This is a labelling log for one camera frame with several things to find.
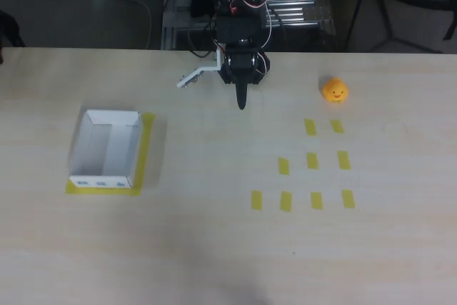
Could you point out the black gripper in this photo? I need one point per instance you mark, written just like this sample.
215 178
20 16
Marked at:
241 88

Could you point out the orange rubber duck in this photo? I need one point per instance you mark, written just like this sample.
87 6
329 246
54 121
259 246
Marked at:
335 90

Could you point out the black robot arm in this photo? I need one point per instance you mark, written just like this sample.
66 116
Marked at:
237 30

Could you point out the white cardboard box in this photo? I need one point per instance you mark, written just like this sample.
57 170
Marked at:
107 148

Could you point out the yellow tape strip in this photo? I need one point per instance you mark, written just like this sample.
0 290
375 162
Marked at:
312 161
256 200
348 199
310 127
343 160
283 166
337 126
286 201
316 200

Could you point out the aluminium rack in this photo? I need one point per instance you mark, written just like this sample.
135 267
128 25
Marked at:
296 8

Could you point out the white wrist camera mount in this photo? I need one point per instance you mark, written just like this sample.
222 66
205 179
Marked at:
189 78

